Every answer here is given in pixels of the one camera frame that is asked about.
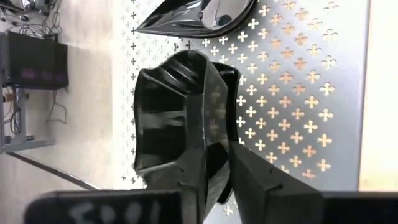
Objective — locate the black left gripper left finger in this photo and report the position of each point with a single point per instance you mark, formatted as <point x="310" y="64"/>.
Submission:
<point x="192" y="180"/>

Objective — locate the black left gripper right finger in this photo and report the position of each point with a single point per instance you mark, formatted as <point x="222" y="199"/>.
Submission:
<point x="264" y="193"/>

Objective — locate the black wavy square bowl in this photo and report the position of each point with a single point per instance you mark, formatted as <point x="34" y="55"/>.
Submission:
<point x="168" y="109"/>

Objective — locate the black teardrop mini plate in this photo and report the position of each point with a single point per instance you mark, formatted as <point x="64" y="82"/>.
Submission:
<point x="192" y="21"/>

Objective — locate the grey perforated metal shelf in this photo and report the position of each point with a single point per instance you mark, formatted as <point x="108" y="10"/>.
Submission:
<point x="311" y="93"/>

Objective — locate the grey desk leg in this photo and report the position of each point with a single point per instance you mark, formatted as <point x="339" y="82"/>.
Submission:
<point x="18" y="143"/>

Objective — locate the black device with purple lights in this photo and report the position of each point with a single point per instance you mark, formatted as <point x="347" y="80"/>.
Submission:
<point x="37" y="62"/>

